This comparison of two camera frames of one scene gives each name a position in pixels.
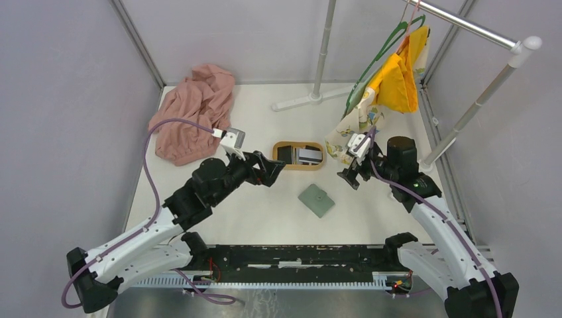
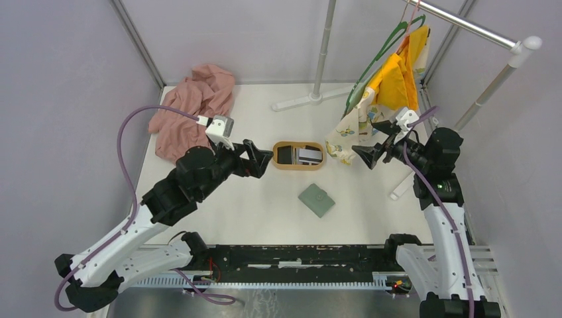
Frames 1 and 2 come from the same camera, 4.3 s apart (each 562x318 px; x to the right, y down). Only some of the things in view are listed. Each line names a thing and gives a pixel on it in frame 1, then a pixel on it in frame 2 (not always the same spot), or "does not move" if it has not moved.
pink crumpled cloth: [204, 97] does not move
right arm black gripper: [350, 174] → [371, 154]
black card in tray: [284, 154] does not move
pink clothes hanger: [409, 26] does not move
